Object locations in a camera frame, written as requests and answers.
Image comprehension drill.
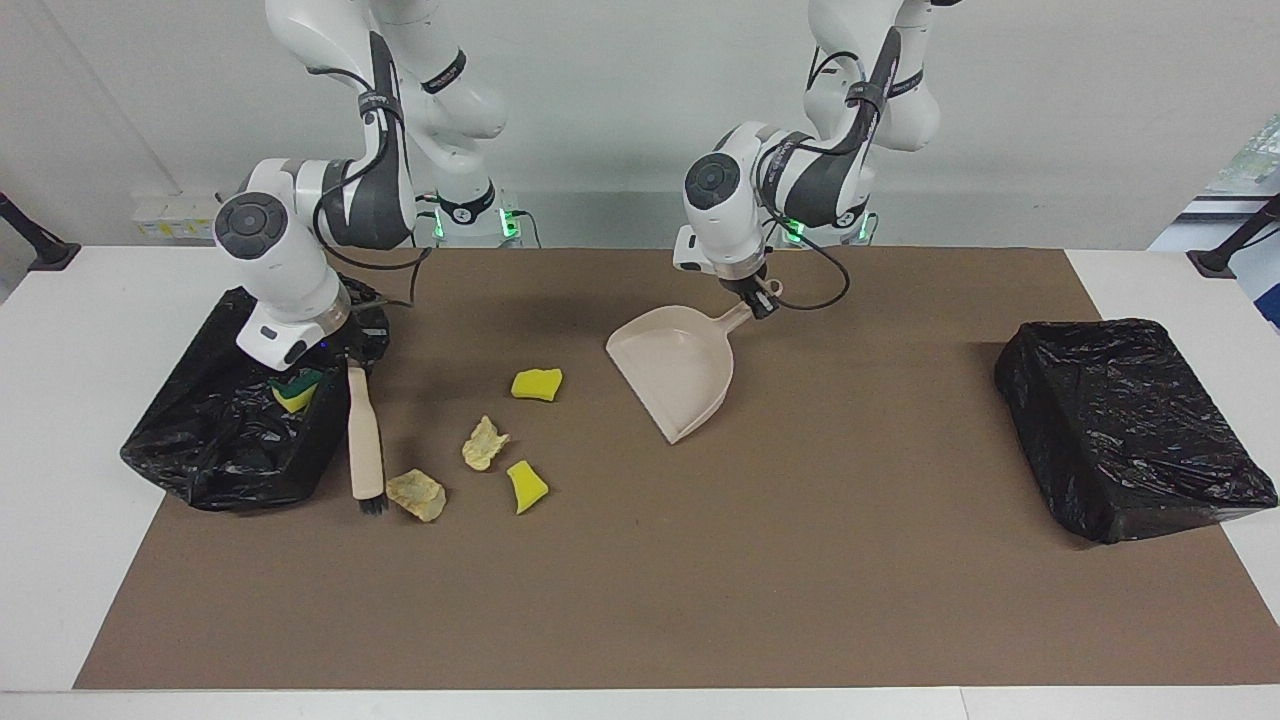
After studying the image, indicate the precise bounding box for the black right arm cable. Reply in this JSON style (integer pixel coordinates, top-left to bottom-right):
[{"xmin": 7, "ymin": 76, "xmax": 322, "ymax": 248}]
[{"xmin": 308, "ymin": 65, "xmax": 437, "ymax": 309}]

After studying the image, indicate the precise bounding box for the pale beige chunk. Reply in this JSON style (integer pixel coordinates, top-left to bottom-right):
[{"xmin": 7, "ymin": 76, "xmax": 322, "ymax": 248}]
[
  {"xmin": 461, "ymin": 416, "xmax": 510, "ymax": 472},
  {"xmin": 387, "ymin": 469, "xmax": 448, "ymax": 523}
]

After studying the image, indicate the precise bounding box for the beige brush with black bristles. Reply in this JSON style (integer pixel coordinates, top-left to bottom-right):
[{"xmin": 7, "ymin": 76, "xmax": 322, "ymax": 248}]
[{"xmin": 347, "ymin": 365, "xmax": 391, "ymax": 516}]

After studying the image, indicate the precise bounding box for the green and yellow sponge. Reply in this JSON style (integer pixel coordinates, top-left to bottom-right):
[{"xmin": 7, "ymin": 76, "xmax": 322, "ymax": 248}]
[{"xmin": 270, "ymin": 370, "xmax": 325, "ymax": 414}]

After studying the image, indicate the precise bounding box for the white wall power strip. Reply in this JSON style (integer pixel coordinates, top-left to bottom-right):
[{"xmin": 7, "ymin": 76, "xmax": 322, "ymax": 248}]
[{"xmin": 133, "ymin": 193, "xmax": 226, "ymax": 241}]

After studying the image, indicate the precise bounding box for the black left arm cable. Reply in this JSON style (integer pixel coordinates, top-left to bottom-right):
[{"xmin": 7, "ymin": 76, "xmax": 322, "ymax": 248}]
[{"xmin": 762, "ymin": 45, "xmax": 853, "ymax": 313}]

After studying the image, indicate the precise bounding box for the black clamp stand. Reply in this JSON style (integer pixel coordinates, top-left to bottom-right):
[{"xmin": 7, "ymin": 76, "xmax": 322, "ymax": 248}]
[
  {"xmin": 1187, "ymin": 195, "xmax": 1280, "ymax": 279},
  {"xmin": 0, "ymin": 192, "xmax": 81, "ymax": 273}
]

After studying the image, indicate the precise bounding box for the beige plastic dustpan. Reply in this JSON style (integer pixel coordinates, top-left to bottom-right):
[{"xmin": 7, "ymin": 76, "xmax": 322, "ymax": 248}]
[{"xmin": 605, "ymin": 282, "xmax": 786, "ymax": 446}]

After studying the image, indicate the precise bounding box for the brown table mat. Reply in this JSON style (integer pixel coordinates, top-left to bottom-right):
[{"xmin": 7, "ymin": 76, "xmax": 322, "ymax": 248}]
[{"xmin": 73, "ymin": 247, "xmax": 1280, "ymax": 691}]

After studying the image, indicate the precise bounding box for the yellow wedge sponge piece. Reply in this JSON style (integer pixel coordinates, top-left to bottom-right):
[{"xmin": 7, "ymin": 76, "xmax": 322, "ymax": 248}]
[{"xmin": 506, "ymin": 460, "xmax": 550, "ymax": 516}]

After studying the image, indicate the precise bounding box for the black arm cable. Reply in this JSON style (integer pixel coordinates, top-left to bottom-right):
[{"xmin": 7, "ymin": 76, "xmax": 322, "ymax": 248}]
[
  {"xmin": 762, "ymin": 45, "xmax": 853, "ymax": 313},
  {"xmin": 308, "ymin": 65, "xmax": 437, "ymax": 309}
]

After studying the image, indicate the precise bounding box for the smooth black bag bin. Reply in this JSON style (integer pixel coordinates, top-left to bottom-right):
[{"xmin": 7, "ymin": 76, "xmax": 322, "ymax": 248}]
[{"xmin": 994, "ymin": 318, "xmax": 1279, "ymax": 546}]

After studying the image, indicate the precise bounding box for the open crumpled black bag bin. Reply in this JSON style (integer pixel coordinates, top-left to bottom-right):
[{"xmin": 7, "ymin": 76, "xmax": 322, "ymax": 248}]
[{"xmin": 120, "ymin": 275, "xmax": 391, "ymax": 513}]

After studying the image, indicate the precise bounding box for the yellow rectangular sponge piece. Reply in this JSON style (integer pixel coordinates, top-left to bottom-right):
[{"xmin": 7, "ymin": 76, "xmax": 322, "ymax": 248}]
[{"xmin": 510, "ymin": 368, "xmax": 564, "ymax": 403}]

